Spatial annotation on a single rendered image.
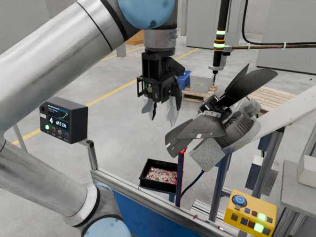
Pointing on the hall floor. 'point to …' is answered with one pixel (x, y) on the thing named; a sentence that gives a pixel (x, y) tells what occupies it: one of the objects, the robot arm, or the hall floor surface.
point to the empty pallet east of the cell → (270, 98)
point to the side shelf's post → (288, 224)
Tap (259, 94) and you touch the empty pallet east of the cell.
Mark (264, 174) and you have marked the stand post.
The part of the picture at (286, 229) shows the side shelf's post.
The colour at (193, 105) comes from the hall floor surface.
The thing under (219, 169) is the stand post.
